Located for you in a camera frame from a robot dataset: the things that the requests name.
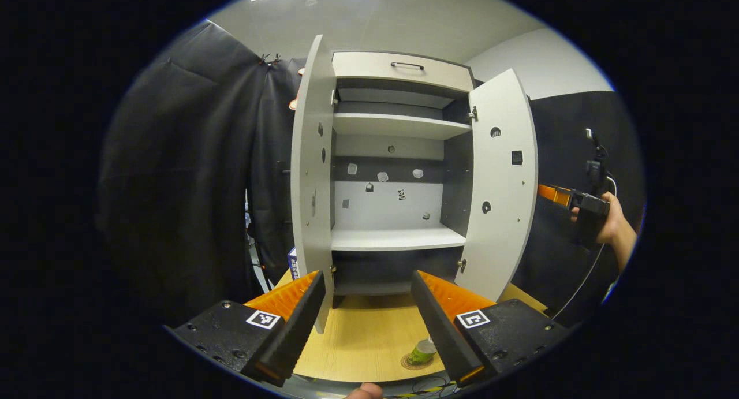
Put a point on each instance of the metal backdrop stand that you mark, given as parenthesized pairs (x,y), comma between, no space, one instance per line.
(257,260)

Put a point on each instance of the round wooden coaster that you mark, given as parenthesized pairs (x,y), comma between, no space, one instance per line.
(411,364)

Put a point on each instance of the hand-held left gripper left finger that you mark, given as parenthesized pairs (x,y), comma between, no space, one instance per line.
(300,324)

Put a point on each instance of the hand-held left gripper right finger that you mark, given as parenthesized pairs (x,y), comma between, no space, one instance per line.
(439,324)

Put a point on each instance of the black backdrop cloth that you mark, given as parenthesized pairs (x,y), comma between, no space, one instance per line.
(185,185)

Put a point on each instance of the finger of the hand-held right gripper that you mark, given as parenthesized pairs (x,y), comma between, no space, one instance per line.
(553,194)

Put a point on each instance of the white cabinet shelf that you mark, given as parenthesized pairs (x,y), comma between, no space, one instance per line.
(398,238)
(398,125)

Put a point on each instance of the white cabinet drawer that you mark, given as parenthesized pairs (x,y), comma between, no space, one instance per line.
(364,67)

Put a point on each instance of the white grey cabinet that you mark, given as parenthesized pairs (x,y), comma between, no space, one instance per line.
(392,208)

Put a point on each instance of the green label clear bottle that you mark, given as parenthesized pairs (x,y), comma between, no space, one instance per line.
(423,350)

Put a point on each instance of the blue white box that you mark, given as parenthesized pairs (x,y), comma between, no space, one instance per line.
(293,263)

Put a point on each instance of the white cabinet door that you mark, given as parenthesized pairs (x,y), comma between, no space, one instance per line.
(502,214)
(312,185)

